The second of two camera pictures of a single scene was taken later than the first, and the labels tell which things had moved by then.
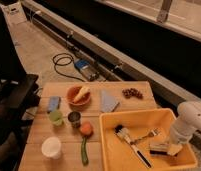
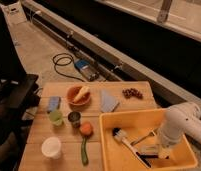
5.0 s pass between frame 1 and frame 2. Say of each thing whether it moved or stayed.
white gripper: moved
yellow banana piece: stayed
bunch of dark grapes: stayed
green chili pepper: stayed
